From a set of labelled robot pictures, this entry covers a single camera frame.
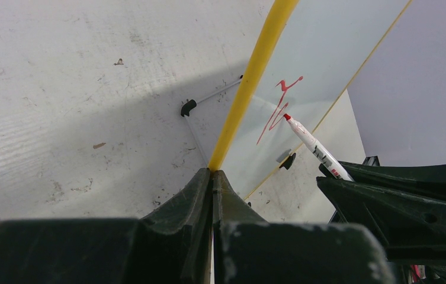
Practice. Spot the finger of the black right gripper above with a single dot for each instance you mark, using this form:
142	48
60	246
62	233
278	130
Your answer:
427	181
408	226

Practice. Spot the red white marker pen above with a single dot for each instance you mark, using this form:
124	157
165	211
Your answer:
318	150

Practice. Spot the black rear stand foot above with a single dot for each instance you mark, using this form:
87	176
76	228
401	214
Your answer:
187	108

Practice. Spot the yellow framed whiteboard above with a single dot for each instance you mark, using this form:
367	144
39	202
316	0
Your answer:
306	55

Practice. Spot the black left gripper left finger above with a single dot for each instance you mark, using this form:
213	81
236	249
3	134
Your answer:
169	245

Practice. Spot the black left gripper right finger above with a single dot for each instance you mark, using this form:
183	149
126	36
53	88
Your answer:
249	249

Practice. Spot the black whiteboard stand foot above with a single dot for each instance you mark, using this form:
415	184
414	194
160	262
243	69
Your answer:
287	163

